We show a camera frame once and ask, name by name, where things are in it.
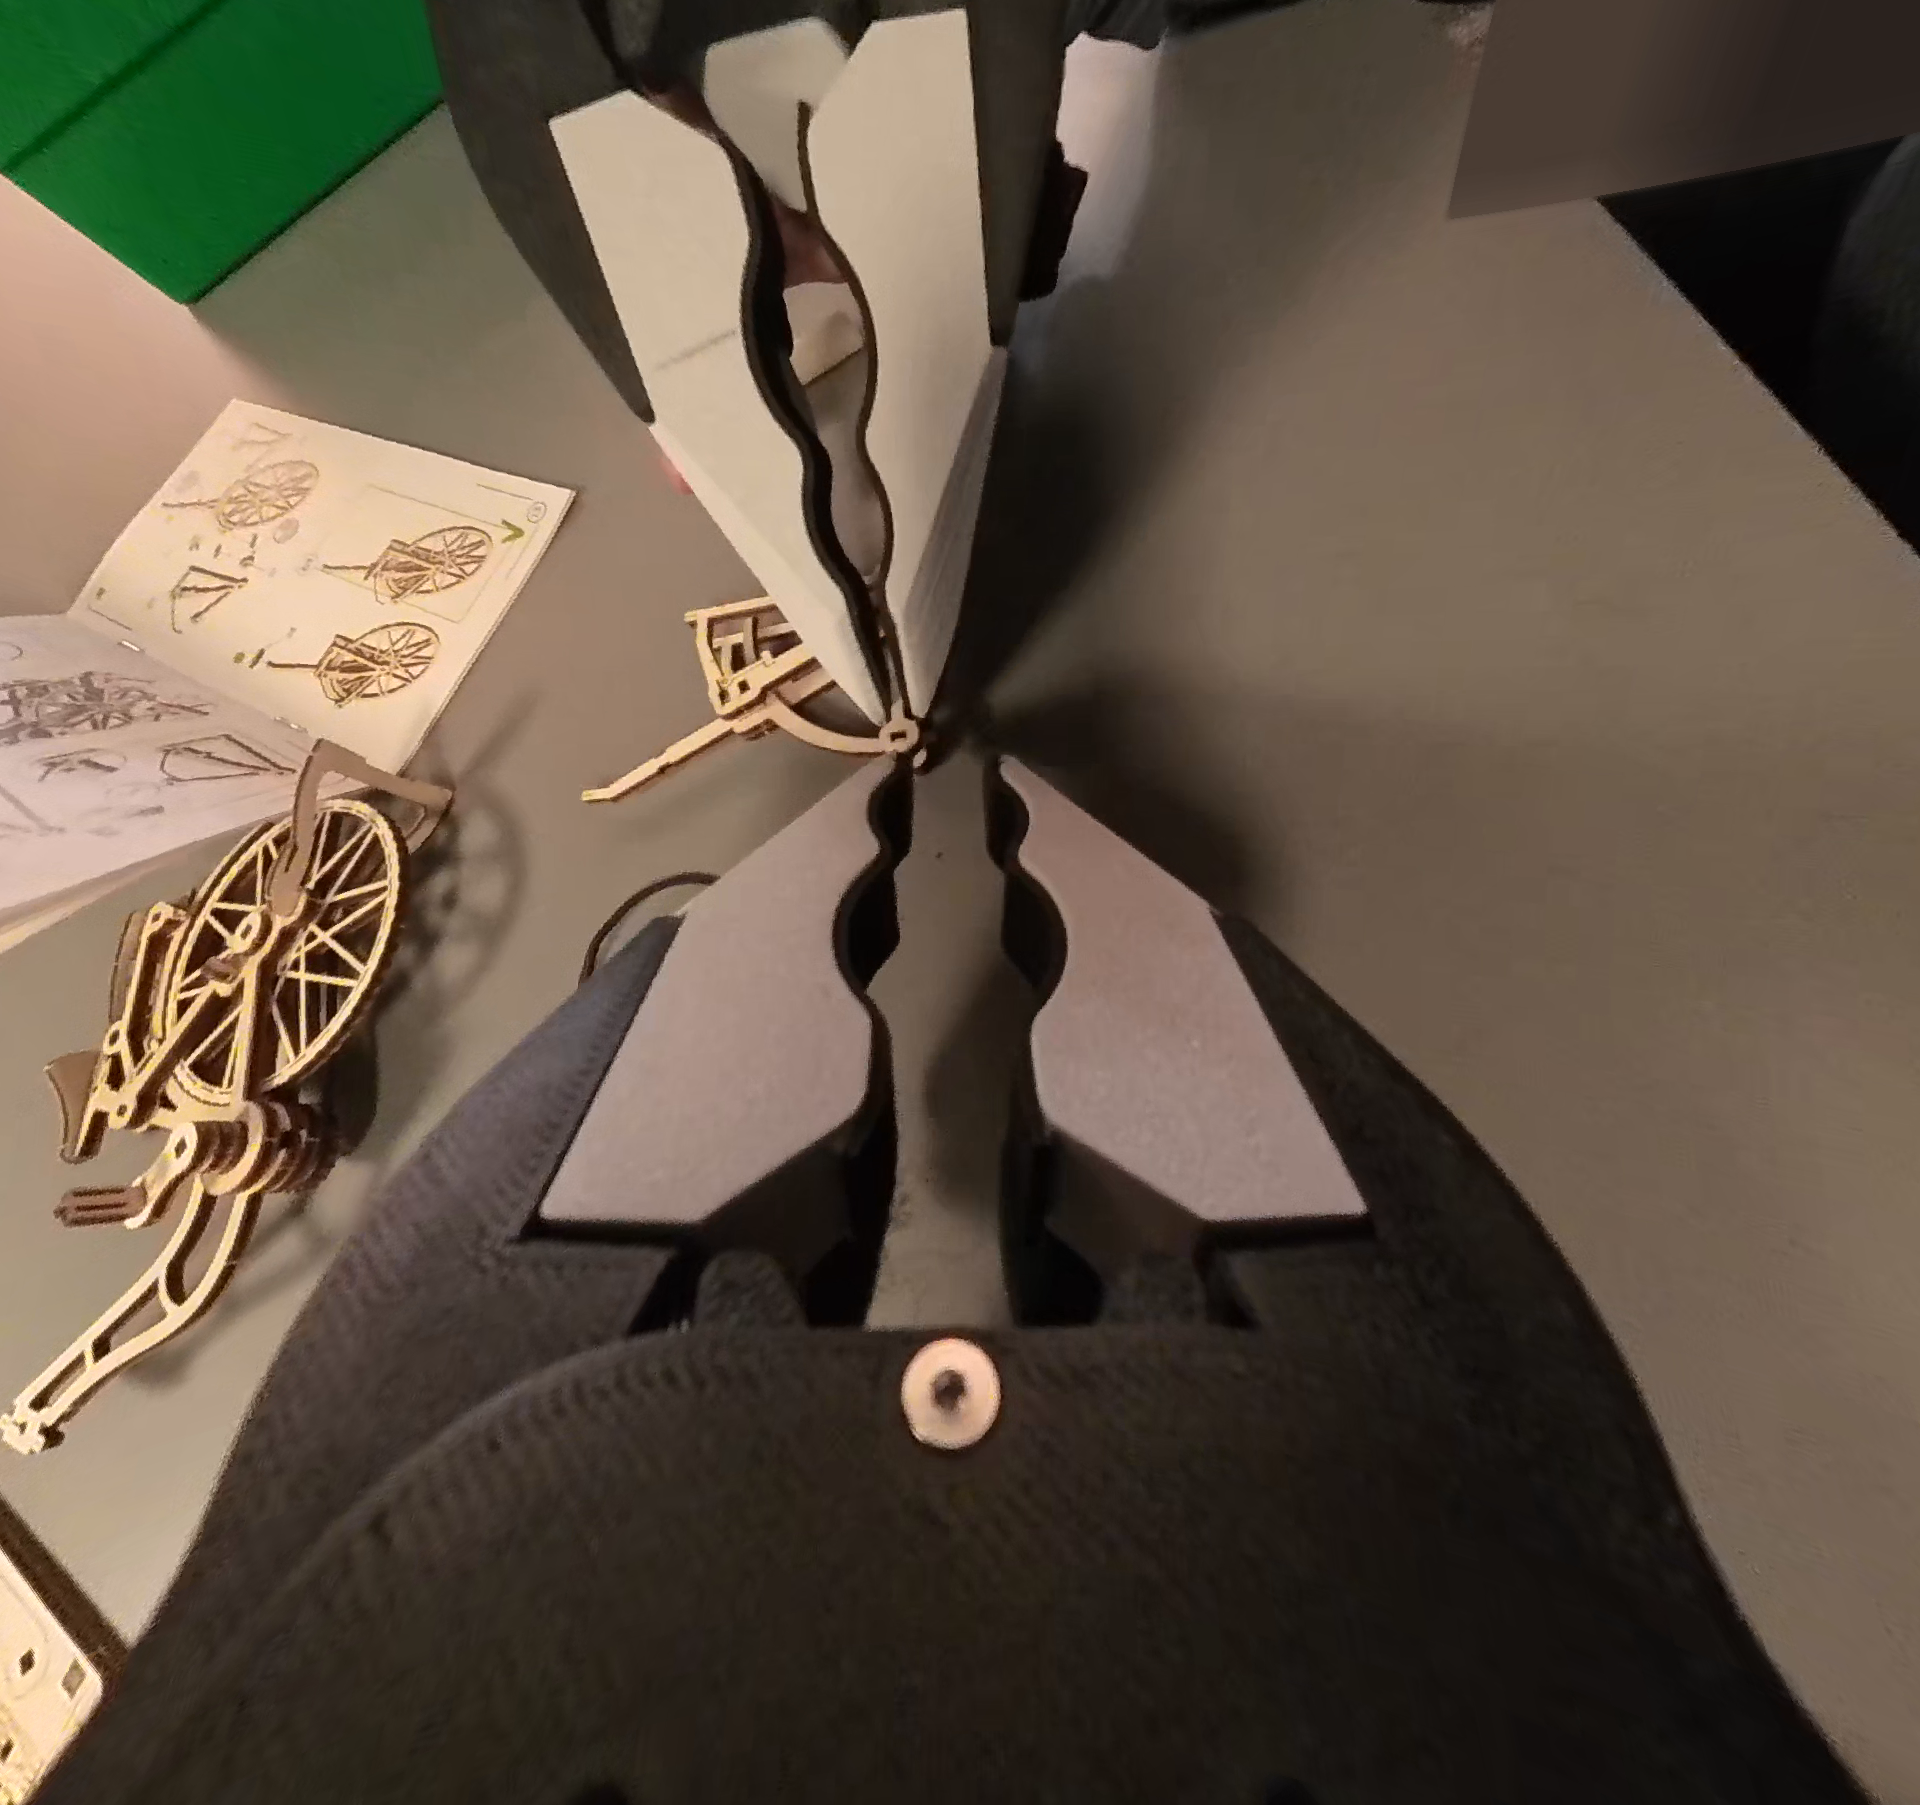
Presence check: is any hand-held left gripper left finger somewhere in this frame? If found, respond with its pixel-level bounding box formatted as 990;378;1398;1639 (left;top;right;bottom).
534;768;911;1229

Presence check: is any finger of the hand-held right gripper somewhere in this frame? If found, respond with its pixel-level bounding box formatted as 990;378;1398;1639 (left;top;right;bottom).
798;9;1011;728
549;12;910;728

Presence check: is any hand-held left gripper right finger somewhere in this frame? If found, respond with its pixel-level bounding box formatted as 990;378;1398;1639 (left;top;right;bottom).
995;754;1370;1228

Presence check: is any small wooden frame part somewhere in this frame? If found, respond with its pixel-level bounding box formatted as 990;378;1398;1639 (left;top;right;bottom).
583;601;934;807

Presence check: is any wooden bicycle model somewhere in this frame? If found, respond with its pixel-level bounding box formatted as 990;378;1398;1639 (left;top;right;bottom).
0;741;455;1457

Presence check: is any wooden parts sheet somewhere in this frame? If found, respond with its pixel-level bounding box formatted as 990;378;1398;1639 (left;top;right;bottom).
0;1543;107;1785

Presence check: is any green box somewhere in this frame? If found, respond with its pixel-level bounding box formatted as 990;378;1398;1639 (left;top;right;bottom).
0;0;441;304

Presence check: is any white instruction booklet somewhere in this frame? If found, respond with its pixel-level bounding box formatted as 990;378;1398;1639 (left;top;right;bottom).
0;400;579;937

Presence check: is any person's dark clothing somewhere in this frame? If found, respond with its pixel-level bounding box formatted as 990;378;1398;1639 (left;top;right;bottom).
1598;140;1920;562

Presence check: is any black rubber ring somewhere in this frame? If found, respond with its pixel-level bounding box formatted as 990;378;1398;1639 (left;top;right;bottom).
583;870;726;977

